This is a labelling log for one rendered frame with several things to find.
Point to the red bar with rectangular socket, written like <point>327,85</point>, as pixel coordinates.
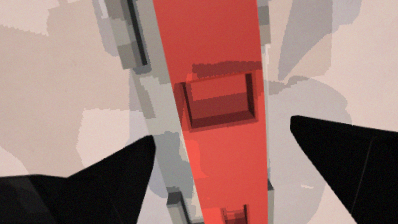
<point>213,57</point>

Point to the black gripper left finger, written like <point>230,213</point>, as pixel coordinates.
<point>110,191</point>

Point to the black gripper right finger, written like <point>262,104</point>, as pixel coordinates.
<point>360,165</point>

